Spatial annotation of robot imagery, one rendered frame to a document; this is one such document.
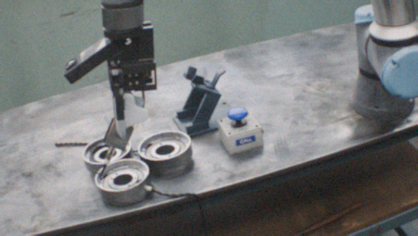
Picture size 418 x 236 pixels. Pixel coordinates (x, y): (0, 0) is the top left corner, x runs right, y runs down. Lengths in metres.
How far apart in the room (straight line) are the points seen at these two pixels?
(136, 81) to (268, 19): 1.94
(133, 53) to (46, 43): 1.74
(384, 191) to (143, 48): 0.72
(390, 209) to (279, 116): 0.36
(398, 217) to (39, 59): 1.91
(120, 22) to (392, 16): 0.47
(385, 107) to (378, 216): 0.28
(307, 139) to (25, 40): 1.81
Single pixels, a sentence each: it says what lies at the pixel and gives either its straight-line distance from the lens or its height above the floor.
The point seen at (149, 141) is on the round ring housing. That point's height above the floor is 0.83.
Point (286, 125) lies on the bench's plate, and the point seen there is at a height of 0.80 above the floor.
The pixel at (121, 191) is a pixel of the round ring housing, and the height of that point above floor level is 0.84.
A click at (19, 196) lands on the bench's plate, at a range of 1.23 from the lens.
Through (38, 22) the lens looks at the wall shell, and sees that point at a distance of 2.73.
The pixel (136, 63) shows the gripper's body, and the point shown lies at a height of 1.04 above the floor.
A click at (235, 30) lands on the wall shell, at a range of 2.90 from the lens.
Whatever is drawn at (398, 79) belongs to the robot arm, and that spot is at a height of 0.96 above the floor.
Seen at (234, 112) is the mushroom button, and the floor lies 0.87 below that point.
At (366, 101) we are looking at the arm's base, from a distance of 1.25.
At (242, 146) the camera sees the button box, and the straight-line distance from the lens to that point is 1.18.
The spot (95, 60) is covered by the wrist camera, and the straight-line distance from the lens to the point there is 1.03.
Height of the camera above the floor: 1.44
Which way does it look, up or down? 29 degrees down
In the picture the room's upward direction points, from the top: 10 degrees counter-clockwise
